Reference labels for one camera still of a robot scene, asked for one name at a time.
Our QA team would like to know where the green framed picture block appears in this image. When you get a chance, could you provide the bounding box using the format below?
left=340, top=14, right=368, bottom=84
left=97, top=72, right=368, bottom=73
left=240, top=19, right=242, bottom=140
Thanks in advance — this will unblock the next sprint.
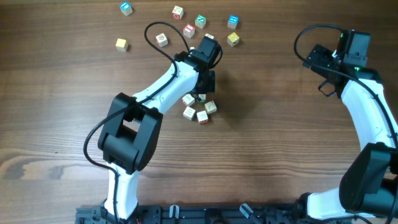
left=197, top=94, right=206, bottom=103

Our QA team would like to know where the red sided block top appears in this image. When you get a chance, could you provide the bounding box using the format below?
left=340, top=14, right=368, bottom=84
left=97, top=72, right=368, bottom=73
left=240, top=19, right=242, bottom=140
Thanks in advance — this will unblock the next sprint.
left=172, top=6, right=183, bottom=20

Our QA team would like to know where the yellow top block right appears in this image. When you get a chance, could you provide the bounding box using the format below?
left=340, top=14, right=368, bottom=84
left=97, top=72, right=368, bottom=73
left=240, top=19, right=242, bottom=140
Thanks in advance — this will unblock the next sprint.
left=227, top=32, right=240, bottom=47

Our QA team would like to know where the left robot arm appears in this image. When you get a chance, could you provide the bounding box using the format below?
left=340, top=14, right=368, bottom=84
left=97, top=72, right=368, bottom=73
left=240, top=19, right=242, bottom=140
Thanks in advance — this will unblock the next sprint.
left=98, top=50, right=222, bottom=223

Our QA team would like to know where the plain white wooden block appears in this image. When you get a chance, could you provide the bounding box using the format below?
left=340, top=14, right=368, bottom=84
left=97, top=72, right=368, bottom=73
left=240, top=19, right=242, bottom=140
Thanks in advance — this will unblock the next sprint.
left=182, top=94, right=195, bottom=107

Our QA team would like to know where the yellow block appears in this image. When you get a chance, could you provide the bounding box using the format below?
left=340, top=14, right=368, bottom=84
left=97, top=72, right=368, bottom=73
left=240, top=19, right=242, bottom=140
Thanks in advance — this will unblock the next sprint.
left=227, top=32, right=240, bottom=47
left=116, top=39, right=128, bottom=52

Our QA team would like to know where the red I top block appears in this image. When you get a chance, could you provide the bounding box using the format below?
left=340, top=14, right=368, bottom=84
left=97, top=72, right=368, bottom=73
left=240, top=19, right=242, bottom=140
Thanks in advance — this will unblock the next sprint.
left=183, top=24, right=195, bottom=39

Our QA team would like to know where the block with animal drawing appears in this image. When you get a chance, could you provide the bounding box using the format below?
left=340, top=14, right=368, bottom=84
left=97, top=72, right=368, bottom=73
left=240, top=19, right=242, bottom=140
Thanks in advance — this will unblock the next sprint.
left=205, top=101, right=217, bottom=114

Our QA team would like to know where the blue top block right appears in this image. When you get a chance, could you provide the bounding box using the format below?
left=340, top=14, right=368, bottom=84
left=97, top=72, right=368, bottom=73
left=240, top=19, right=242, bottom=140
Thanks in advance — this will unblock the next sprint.
left=228, top=15, right=239, bottom=29

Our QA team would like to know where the yellow top block left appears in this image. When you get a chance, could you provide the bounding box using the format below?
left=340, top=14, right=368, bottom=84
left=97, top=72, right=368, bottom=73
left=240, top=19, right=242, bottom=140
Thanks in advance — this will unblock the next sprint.
left=116, top=39, right=128, bottom=52

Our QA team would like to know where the green Z top block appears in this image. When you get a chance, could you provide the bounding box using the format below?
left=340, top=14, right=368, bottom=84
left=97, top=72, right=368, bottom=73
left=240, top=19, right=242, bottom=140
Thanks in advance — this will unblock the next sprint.
left=197, top=111, right=209, bottom=124

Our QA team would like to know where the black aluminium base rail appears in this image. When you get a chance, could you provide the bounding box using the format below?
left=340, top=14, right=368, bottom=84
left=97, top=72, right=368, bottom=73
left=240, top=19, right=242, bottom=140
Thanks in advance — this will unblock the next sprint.
left=75, top=203, right=312, bottom=224

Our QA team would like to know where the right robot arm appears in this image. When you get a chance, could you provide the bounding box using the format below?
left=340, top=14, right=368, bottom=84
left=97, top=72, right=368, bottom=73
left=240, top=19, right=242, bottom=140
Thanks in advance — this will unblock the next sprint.
left=301, top=44, right=397, bottom=223

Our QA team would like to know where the red Q side block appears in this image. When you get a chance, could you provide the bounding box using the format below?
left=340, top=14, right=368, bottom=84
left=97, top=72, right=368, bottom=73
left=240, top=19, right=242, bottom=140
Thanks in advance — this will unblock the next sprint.
left=155, top=33, right=168, bottom=47

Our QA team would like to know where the plain block number 2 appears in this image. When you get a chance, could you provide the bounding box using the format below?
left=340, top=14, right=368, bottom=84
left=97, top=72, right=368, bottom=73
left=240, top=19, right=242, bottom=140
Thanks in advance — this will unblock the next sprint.
left=205, top=34, right=214, bottom=39

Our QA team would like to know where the blue top block far left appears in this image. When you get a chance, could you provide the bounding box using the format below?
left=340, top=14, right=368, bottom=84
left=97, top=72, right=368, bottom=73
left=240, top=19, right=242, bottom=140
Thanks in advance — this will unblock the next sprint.
left=119, top=2, right=132, bottom=16

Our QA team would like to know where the block with green side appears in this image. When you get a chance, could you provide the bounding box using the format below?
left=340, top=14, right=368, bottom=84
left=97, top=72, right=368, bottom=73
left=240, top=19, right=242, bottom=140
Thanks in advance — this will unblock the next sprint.
left=183, top=106, right=196, bottom=120

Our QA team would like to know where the green N top block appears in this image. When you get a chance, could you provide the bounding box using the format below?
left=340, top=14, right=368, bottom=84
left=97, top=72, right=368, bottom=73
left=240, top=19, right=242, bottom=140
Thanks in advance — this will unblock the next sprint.
left=195, top=14, right=206, bottom=29

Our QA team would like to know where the blue block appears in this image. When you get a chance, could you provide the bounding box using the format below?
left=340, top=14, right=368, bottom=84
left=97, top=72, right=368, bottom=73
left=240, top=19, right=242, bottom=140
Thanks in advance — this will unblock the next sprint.
left=228, top=15, right=239, bottom=29
left=119, top=2, right=132, bottom=16

